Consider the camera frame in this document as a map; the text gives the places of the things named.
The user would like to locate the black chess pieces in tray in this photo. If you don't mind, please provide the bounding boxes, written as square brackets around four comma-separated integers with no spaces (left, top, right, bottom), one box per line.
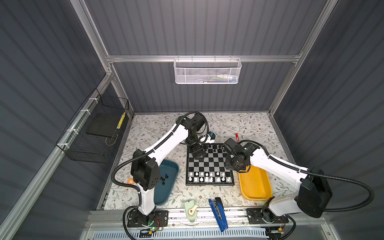
[161,174,169,185]

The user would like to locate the black wire side basket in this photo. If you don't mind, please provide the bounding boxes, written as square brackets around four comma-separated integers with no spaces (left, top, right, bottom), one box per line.
[57,90,130,164]

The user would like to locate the teal plastic tray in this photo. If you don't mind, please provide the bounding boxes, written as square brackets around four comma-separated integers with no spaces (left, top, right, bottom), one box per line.
[154,160,179,206]

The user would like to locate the black white chess board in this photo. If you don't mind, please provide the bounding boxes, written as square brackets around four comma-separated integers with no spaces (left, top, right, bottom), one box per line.
[186,143,235,186]

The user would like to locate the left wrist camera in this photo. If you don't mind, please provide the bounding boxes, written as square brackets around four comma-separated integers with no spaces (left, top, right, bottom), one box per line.
[200,132,216,144]

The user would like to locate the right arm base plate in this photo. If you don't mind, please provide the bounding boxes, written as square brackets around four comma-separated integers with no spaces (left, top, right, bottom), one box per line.
[246,208,289,225]

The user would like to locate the yellow green marker in basket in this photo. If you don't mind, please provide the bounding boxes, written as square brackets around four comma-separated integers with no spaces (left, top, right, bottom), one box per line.
[117,112,126,130]

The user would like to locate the white wire wall basket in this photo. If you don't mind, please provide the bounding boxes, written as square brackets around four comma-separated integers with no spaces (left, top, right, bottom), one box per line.
[173,58,242,85]

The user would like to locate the blue black stapler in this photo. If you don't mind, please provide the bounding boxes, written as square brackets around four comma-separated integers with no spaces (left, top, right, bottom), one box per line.
[209,197,228,232]

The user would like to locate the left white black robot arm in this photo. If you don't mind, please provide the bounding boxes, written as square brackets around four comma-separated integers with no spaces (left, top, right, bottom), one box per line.
[111,112,210,218]

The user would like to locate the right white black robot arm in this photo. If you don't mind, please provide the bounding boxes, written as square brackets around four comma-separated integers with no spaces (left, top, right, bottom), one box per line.
[223,139,375,223]

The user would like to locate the yellow plastic tray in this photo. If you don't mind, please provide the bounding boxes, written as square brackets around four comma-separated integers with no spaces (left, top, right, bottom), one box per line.
[238,166,273,201]

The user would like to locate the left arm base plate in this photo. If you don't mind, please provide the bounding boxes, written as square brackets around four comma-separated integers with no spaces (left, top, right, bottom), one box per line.
[127,210,169,228]

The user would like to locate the light green tape dispenser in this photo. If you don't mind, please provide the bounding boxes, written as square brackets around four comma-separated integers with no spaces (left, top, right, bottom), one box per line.
[184,200,198,223]

